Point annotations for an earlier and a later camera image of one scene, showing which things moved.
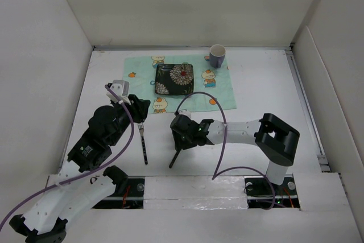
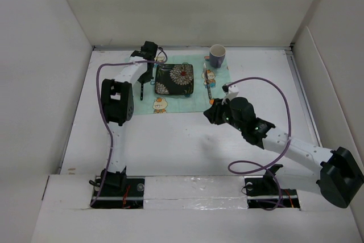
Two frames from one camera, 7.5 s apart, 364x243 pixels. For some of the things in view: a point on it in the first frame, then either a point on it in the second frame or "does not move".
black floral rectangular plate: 174,79 does not move
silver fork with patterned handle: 141,128 → 141,91
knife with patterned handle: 174,159 → 207,83
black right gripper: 180,143 → 213,112
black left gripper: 140,107 → 146,78
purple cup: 217,54 does not move
